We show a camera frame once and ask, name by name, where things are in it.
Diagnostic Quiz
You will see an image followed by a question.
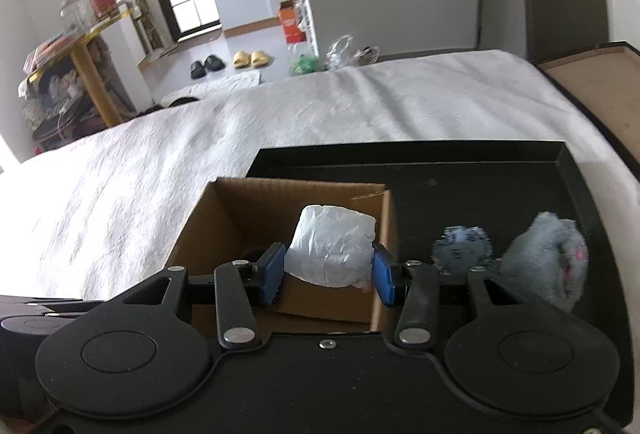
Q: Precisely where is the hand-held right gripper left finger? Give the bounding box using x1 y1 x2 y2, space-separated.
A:
121 242 286 349

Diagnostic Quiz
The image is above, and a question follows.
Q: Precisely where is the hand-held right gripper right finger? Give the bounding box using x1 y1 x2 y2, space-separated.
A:
372 243 543 351

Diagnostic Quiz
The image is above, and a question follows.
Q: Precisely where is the white paper wad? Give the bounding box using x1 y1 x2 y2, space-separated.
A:
283 204 377 290

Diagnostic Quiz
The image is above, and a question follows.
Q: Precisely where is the brown cardboard box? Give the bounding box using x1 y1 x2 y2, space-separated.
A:
166 177 399 336

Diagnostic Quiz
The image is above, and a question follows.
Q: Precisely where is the small blue-grey plush ball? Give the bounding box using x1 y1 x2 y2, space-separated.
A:
432 224 494 273

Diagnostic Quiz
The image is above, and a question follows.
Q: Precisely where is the black tray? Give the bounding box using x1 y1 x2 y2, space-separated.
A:
244 141 637 427

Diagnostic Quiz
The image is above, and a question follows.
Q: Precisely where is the white bed blanket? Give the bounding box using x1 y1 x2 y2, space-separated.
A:
0 49 640 302

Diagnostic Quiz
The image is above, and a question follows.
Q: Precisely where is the grey plush toy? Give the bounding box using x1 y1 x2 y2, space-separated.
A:
499 212 589 313

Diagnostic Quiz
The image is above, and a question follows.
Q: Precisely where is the green plastic bag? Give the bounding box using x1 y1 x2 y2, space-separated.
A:
289 55 320 76

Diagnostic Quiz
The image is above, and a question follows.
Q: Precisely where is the clear plastic bag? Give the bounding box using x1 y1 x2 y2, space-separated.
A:
326 34 382 68

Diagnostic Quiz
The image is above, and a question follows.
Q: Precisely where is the pile of clothes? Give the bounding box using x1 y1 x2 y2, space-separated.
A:
18 39 117 151

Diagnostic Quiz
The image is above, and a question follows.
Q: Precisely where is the orange cardboard box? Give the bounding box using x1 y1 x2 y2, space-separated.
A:
277 0 307 46

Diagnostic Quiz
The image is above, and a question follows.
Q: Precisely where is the white storage rack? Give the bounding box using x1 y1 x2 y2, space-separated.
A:
291 0 321 59

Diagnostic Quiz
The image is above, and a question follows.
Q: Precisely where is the round wooden table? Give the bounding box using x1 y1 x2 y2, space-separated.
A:
27 5 142 128

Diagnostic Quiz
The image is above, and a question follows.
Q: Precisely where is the brown board with black edge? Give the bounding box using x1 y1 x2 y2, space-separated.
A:
531 42 640 177

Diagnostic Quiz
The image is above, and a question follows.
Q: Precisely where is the clear glass jar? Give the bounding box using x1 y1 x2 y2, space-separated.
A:
59 0 87 34

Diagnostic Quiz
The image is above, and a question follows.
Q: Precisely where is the red-filled glass jar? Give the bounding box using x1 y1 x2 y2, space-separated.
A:
87 0 118 21

